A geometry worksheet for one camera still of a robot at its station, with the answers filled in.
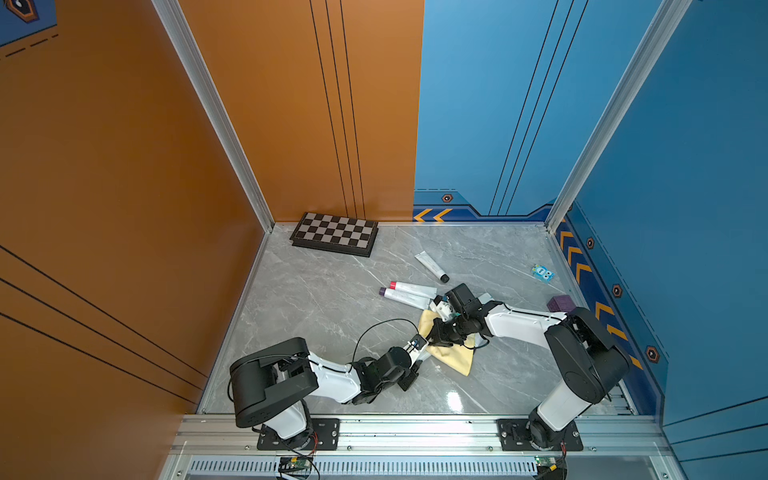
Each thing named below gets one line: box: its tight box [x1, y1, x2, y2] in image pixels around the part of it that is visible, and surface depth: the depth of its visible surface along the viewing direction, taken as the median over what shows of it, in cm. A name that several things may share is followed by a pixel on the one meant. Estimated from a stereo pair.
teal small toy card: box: [531, 264, 556, 284], surface depth 106 cm
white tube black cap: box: [414, 250, 450, 283], surface depth 107 cm
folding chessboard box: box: [290, 212, 379, 257], surface depth 115 cm
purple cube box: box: [546, 295, 576, 314], surface depth 93 cm
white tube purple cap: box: [379, 287, 431, 310], surface depth 99 cm
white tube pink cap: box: [389, 281, 438, 298], surface depth 101 cm
